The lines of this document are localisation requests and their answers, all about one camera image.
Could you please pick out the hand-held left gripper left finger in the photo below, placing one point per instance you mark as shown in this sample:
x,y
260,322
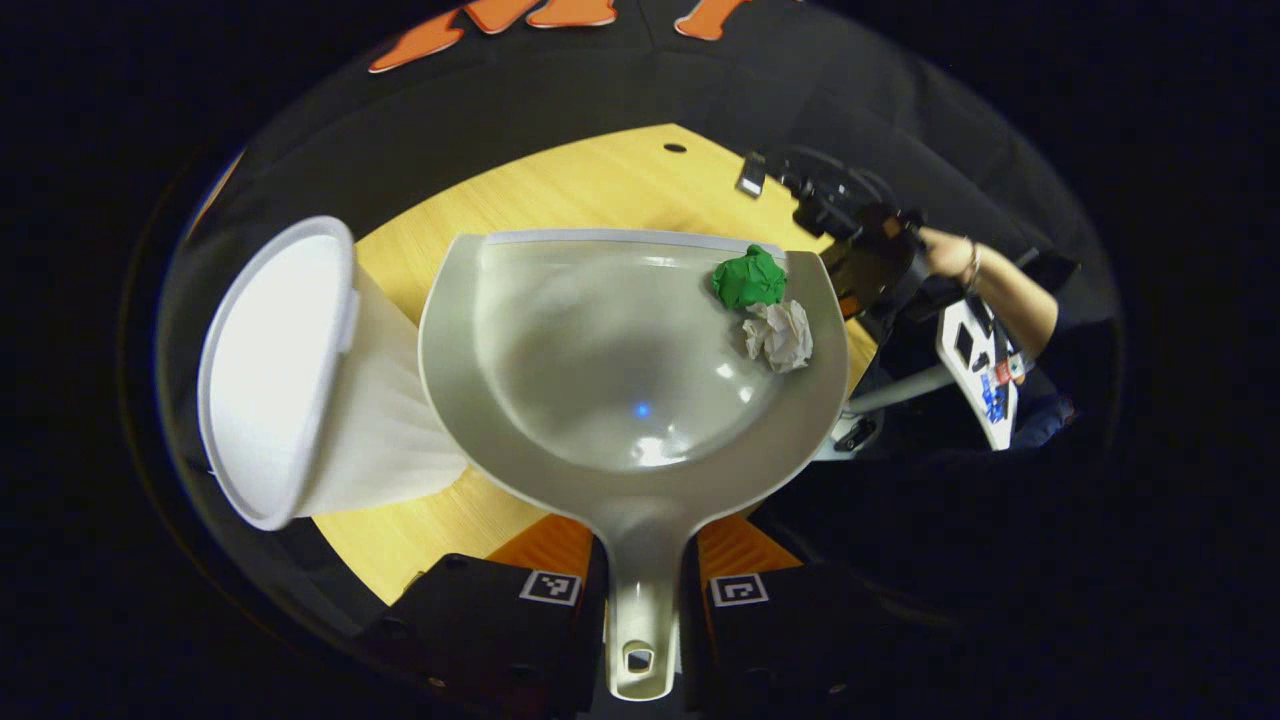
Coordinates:
x,y
480,620

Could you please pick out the green paper ball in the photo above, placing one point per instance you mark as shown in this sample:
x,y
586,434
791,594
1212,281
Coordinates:
x,y
750,280

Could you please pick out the grey bar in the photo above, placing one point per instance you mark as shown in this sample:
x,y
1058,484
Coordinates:
x,y
900,388

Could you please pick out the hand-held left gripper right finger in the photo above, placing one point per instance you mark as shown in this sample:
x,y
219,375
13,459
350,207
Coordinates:
x,y
790,620

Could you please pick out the white paper ball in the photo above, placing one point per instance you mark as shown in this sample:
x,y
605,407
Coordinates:
x,y
780,335

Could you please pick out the white garbage bin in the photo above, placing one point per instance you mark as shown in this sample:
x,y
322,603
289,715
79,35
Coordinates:
x,y
290,370

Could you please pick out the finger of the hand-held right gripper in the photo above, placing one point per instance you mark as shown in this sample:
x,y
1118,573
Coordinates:
x,y
860,275

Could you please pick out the white dustpan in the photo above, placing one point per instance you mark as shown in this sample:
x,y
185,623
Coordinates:
x,y
620,380

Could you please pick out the wooden desktop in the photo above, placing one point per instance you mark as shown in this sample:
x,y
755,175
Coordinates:
x,y
590,185

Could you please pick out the white panel with stickers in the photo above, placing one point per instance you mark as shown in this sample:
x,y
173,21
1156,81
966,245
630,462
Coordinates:
x,y
985,390

